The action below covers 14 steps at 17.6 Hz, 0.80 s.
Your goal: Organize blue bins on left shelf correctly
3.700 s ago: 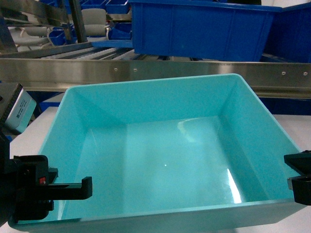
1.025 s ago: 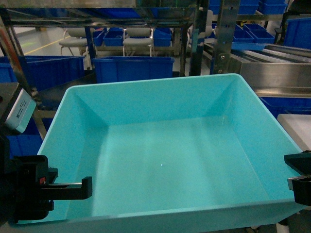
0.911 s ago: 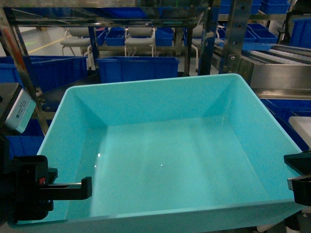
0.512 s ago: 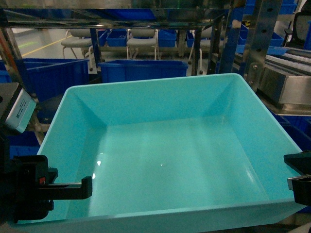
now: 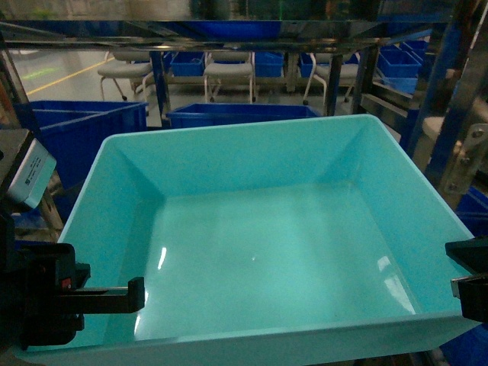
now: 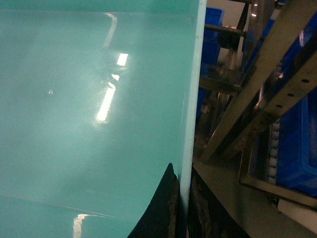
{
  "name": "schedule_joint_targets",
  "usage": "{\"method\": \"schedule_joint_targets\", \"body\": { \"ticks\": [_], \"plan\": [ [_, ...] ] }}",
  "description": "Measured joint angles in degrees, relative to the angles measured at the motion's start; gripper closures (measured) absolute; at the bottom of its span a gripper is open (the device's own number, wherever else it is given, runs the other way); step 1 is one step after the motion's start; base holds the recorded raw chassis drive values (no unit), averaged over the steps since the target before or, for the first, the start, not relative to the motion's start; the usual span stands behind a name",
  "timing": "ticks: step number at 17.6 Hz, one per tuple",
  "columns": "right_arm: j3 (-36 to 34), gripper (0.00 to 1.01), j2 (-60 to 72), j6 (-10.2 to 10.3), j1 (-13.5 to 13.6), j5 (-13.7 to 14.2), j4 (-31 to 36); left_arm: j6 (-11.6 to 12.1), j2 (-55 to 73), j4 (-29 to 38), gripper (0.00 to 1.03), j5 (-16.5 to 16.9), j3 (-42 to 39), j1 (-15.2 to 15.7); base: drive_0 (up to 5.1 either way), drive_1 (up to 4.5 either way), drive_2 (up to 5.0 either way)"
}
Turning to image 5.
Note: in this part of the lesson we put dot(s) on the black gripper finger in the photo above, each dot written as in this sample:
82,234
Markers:
472,293

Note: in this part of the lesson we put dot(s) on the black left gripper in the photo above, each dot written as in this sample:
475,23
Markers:
34,273

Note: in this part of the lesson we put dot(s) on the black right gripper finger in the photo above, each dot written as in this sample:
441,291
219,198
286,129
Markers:
470,254

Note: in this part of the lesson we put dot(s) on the turquoise plastic bin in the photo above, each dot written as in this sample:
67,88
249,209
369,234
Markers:
276,243

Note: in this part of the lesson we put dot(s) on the blue bin on left shelf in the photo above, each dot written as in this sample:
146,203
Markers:
73,131

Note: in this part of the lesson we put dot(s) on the blue bin centre shelf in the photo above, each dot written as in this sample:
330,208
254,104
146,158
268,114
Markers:
206,115

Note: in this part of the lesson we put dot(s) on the grey chair left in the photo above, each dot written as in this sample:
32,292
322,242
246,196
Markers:
130,65

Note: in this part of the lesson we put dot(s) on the grey chair middle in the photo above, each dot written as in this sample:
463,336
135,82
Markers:
227,65

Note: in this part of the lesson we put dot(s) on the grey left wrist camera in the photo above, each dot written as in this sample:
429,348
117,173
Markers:
26,168

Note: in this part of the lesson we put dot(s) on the steel rack frame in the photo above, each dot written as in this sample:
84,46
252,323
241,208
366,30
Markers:
444,121

